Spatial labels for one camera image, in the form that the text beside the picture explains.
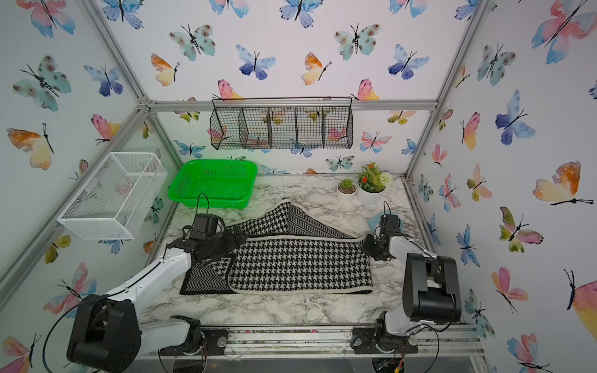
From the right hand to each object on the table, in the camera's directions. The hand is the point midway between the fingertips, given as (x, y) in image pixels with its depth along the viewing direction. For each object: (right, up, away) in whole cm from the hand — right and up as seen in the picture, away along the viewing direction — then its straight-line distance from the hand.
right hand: (369, 246), depth 93 cm
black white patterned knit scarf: (-32, 0, -8) cm, 33 cm away
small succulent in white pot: (-7, +22, +11) cm, 26 cm away
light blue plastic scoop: (+6, +9, +12) cm, 16 cm away
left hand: (-49, +4, -6) cm, 49 cm away
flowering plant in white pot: (+2, +25, +3) cm, 25 cm away
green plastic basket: (-71, +26, +25) cm, 80 cm away
